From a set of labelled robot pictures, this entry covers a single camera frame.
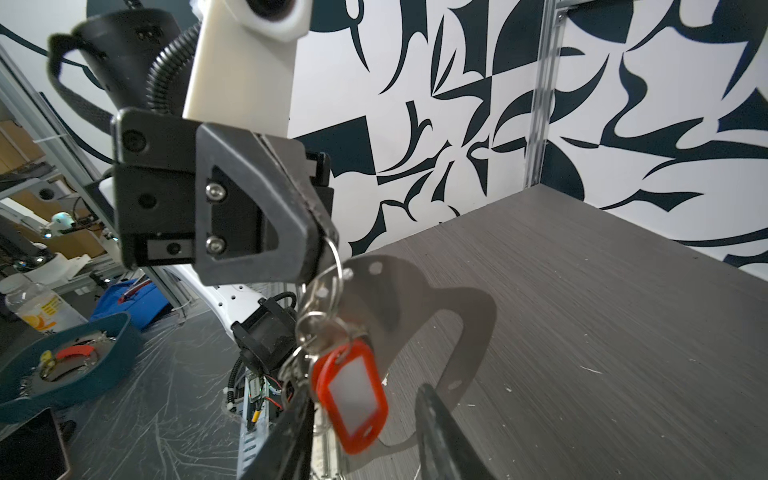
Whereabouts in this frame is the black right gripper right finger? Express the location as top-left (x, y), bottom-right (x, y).
top-left (415, 384), bottom-right (494, 479)

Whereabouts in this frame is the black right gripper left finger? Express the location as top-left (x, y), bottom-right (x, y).
top-left (240, 386), bottom-right (315, 480)

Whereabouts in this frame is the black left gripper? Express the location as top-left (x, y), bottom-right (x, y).
top-left (112, 108), bottom-right (338, 285)

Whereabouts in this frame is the red key tag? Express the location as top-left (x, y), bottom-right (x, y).
top-left (311, 339), bottom-right (389, 455)

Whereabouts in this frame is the silver metal key holder plate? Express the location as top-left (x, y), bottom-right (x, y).
top-left (341, 255), bottom-right (498, 479)

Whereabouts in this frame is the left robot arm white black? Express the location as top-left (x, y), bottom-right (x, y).
top-left (47, 1), bottom-right (341, 286)

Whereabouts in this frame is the blue cloth on bench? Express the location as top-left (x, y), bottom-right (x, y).
top-left (89, 280), bottom-right (172, 330)

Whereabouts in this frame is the teal round device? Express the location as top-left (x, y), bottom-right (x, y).
top-left (1, 313), bottom-right (143, 424)

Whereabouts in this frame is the smartphone on bench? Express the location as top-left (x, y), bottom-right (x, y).
top-left (1, 408), bottom-right (72, 480)

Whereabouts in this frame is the plastic bottle yellow label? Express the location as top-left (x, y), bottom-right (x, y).
top-left (1, 274), bottom-right (87, 334)

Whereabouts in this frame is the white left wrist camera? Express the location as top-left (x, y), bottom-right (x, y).
top-left (182, 0), bottom-right (313, 137)

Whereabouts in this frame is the black corrugated cable conduit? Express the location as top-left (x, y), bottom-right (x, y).
top-left (145, 20), bottom-right (202, 118)

